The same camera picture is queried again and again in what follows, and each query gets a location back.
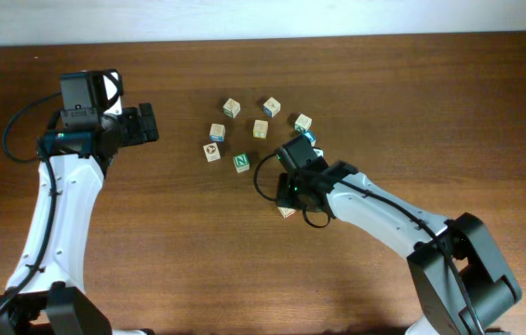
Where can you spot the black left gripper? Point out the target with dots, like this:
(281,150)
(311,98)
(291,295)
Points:
(136,133)

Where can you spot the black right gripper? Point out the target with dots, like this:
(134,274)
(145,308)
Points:
(284,192)

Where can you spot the wooden block carrot drawing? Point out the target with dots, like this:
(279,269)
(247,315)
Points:
(286,212)

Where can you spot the wooden block blue L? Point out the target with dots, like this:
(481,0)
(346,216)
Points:
(310,137)

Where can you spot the wooden block green A side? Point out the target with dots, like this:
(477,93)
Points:
(302,123)

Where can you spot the wooden block green N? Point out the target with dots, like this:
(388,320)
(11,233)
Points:
(241,162)

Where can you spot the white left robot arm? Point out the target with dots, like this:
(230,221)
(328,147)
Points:
(72,172)

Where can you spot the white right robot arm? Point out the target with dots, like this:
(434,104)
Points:
(461,278)

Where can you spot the wooden block yellow side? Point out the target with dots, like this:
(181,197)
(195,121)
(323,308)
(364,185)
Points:
(260,129)

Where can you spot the wooden block soccer ball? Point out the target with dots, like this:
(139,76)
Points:
(212,152)

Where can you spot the wooden block blue bottom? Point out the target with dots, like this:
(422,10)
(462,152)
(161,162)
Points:
(217,132)

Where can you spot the wooden block blue side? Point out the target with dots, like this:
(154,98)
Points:
(271,107)

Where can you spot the wooden block green V side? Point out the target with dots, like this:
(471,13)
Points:
(231,108)

